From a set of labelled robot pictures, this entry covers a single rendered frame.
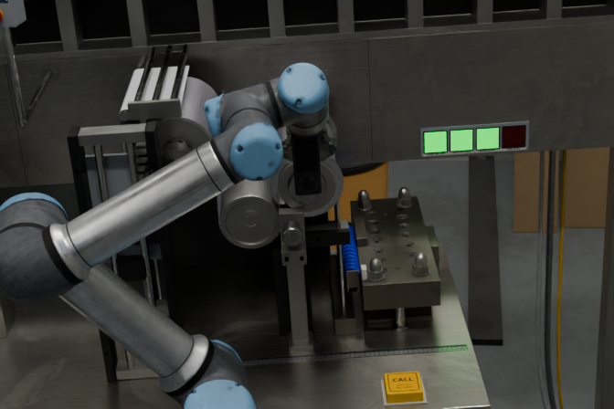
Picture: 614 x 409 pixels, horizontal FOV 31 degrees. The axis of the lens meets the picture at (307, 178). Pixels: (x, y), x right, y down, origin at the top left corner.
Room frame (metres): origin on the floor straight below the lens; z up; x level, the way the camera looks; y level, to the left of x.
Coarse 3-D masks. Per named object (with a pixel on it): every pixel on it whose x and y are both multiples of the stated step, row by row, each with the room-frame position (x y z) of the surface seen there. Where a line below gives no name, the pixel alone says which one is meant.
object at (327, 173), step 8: (288, 168) 1.98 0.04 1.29; (328, 168) 1.98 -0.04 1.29; (280, 176) 1.98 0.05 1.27; (288, 176) 1.98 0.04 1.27; (328, 176) 1.98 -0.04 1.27; (280, 184) 1.98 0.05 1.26; (328, 184) 1.98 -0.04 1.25; (280, 192) 1.98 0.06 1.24; (288, 192) 1.98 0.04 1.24; (328, 192) 1.98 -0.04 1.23; (288, 200) 1.98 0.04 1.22; (320, 200) 1.98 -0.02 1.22; (328, 200) 1.98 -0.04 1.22; (304, 208) 1.98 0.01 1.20; (312, 208) 1.98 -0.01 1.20; (320, 208) 1.98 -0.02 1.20
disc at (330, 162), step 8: (328, 160) 1.99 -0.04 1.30; (280, 168) 1.99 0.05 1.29; (336, 168) 1.99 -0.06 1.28; (272, 176) 1.99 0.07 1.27; (336, 176) 1.99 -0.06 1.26; (272, 184) 1.99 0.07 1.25; (336, 184) 1.99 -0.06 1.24; (272, 192) 1.99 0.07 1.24; (336, 192) 1.99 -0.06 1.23; (280, 200) 1.99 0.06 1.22; (336, 200) 1.99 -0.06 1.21; (328, 208) 1.99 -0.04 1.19
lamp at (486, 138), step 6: (480, 132) 2.31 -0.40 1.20; (486, 132) 2.31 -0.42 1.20; (492, 132) 2.31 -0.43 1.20; (498, 132) 2.31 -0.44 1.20; (480, 138) 2.31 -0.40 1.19; (486, 138) 2.31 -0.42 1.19; (492, 138) 2.31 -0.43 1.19; (498, 138) 2.31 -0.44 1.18; (480, 144) 2.31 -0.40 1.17; (486, 144) 2.31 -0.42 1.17; (492, 144) 2.31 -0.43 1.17; (498, 144) 2.31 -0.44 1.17
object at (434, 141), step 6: (426, 132) 2.31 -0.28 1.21; (432, 132) 2.31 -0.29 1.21; (438, 132) 2.31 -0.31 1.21; (444, 132) 2.31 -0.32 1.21; (426, 138) 2.31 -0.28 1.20; (432, 138) 2.31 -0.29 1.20; (438, 138) 2.31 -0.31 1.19; (444, 138) 2.31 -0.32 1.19; (426, 144) 2.31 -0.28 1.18; (432, 144) 2.31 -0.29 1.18; (438, 144) 2.31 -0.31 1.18; (444, 144) 2.31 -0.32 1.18; (426, 150) 2.31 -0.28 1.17; (432, 150) 2.31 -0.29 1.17; (438, 150) 2.31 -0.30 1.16; (444, 150) 2.31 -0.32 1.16
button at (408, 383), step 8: (384, 376) 1.78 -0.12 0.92; (392, 376) 1.78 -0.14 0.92; (400, 376) 1.77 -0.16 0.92; (408, 376) 1.77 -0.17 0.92; (416, 376) 1.77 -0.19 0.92; (392, 384) 1.75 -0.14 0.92; (400, 384) 1.75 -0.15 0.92; (408, 384) 1.75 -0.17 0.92; (416, 384) 1.74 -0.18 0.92; (392, 392) 1.73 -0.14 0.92; (400, 392) 1.72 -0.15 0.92; (408, 392) 1.72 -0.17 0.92; (416, 392) 1.72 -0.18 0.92; (392, 400) 1.72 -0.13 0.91; (400, 400) 1.72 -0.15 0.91; (408, 400) 1.72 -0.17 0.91; (416, 400) 1.72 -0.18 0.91
